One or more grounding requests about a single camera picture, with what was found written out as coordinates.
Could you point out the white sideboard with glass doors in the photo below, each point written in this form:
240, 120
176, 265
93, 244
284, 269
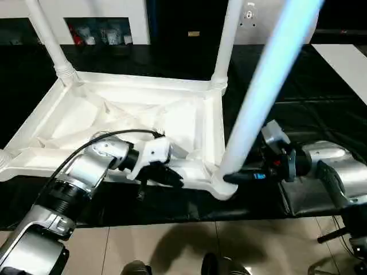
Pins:
86, 11

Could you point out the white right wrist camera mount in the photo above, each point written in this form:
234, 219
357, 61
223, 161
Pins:
275, 134

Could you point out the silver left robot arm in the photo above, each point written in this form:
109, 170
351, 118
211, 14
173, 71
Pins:
86, 166

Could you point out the small white cup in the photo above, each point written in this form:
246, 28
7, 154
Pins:
90, 40
127, 39

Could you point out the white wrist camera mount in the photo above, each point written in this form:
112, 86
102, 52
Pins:
275, 134
152, 153

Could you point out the black work mat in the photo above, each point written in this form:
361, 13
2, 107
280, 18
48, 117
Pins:
301, 86

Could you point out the black stand leg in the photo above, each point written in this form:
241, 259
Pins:
332, 236

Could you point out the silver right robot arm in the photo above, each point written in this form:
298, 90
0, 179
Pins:
335, 166

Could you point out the printed glass jar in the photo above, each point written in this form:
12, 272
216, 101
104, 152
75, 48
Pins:
103, 35
113, 35

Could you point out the white plastic table leg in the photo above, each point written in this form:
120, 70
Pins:
226, 43
4, 160
48, 40
266, 86

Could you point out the chrome tube frame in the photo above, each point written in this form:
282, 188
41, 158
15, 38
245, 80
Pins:
321, 267

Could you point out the grey cushion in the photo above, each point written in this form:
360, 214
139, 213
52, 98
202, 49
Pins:
249, 28

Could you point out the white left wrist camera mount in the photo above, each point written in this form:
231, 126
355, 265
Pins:
152, 153

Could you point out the black cabinet with gold label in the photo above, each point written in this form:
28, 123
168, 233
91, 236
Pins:
186, 25

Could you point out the black bar with red light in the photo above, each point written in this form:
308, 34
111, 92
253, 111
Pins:
341, 32

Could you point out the red bottle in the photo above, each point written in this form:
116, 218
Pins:
75, 35

